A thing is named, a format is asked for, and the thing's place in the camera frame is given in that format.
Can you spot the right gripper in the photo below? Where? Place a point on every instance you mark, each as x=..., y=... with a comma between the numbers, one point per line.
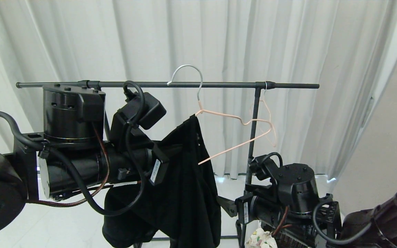
x=260, y=210

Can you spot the pink clothes hanger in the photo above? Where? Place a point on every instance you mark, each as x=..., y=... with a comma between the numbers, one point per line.
x=234, y=148
x=274, y=136

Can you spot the white curtain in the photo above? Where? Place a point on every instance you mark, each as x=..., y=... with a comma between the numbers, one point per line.
x=219, y=34

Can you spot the cream printed garment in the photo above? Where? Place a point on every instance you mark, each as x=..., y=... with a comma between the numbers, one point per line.
x=260, y=239

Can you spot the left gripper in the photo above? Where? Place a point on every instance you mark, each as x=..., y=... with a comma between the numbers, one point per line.
x=115, y=165

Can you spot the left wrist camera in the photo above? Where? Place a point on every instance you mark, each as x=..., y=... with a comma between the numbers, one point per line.
x=152, y=110

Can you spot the black clothes rack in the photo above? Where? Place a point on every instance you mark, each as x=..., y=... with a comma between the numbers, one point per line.
x=219, y=84

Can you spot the black t-shirt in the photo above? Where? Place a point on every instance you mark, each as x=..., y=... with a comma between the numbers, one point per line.
x=184, y=199

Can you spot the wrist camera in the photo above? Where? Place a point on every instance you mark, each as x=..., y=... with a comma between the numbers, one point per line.
x=264, y=167
x=152, y=110

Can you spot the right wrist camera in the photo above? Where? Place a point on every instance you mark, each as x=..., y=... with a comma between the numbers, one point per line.
x=264, y=167

